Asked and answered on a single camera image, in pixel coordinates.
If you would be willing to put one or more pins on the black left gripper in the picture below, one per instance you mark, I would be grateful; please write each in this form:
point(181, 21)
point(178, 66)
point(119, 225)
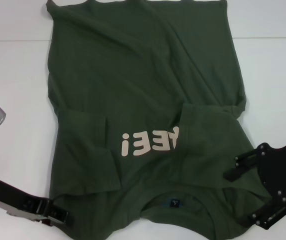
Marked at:
point(13, 197)

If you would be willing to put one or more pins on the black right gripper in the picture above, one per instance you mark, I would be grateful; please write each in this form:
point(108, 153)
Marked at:
point(280, 167)

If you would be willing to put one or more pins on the dark green t-shirt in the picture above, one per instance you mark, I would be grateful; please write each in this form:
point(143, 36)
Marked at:
point(133, 75)

